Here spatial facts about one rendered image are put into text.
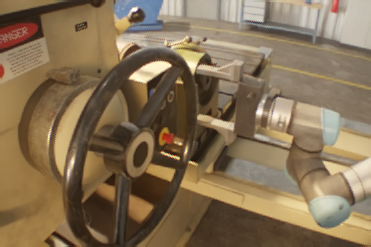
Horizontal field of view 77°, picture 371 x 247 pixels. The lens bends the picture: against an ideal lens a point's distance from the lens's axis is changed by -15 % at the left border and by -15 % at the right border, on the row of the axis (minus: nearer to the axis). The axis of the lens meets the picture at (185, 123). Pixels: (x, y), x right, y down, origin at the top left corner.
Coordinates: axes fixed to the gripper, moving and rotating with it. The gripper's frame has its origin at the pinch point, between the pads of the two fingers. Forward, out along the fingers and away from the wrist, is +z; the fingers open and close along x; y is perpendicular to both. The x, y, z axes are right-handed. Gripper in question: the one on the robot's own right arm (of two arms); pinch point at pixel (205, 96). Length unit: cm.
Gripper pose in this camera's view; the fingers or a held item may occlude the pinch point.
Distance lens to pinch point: 65.4
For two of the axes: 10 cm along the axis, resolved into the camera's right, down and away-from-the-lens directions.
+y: -4.5, 4.8, -7.5
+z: -8.9, -2.5, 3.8
